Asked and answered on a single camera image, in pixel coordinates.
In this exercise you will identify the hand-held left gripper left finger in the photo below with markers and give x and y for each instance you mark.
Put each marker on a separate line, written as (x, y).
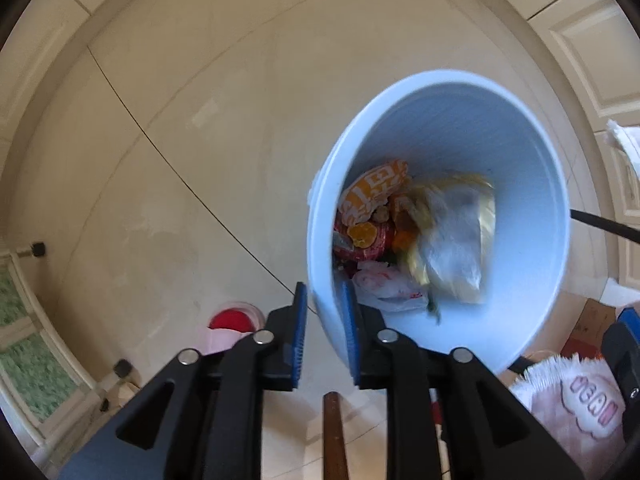
(300, 340)

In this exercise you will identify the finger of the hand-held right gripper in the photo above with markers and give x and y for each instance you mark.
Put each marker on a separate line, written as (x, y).
(629, 316)
(625, 360)

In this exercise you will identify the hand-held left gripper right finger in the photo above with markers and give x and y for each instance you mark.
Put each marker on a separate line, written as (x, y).
(350, 335)

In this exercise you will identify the gold snack packet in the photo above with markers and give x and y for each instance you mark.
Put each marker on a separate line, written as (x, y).
(450, 245)

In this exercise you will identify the light blue plastic bin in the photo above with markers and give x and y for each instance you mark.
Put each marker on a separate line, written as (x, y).
(475, 125)

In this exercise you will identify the brown cardboard box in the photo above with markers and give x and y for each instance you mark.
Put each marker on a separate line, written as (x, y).
(590, 325)

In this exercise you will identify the pink checked tablecloth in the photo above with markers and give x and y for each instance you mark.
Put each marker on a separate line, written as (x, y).
(575, 410)

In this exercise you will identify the small pink red bucket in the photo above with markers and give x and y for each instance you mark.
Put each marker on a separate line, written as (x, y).
(230, 321)

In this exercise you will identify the brown wooden leg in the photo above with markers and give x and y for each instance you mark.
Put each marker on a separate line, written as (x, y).
(334, 440)

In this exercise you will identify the white frame patterned glass door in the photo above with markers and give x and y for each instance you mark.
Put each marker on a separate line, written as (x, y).
(30, 375)

